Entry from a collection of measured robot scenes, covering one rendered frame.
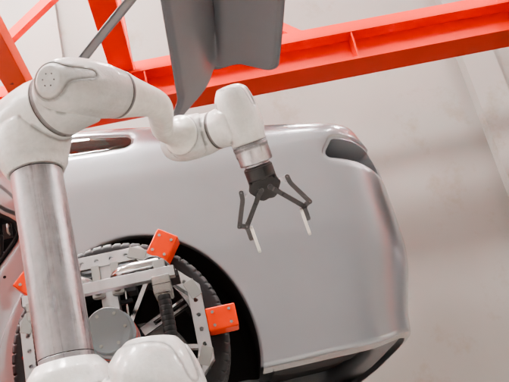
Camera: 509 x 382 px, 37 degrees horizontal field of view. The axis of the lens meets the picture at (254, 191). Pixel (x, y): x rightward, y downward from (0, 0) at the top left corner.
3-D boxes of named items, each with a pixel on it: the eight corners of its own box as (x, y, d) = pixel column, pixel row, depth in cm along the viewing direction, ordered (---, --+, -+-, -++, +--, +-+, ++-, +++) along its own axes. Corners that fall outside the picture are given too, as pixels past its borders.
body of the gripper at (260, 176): (272, 158, 196) (284, 192, 197) (241, 169, 196) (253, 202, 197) (273, 159, 188) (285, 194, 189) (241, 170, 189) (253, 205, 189)
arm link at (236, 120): (276, 133, 194) (233, 148, 200) (255, 76, 193) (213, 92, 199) (257, 140, 185) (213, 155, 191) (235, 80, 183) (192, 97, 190)
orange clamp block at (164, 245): (168, 268, 236) (179, 243, 239) (165, 261, 229) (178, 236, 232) (148, 261, 237) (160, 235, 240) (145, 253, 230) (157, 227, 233)
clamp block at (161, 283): (175, 298, 212) (171, 280, 214) (172, 289, 203) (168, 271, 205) (157, 302, 211) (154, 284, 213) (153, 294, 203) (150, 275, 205)
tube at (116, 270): (171, 285, 227) (165, 252, 231) (165, 267, 209) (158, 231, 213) (113, 297, 225) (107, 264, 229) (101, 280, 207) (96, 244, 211)
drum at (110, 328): (146, 361, 224) (138, 316, 229) (137, 349, 205) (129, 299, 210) (99, 372, 223) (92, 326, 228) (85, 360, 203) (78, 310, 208)
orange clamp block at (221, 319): (210, 336, 228) (239, 330, 229) (209, 331, 221) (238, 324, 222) (205, 314, 231) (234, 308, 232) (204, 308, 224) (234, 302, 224)
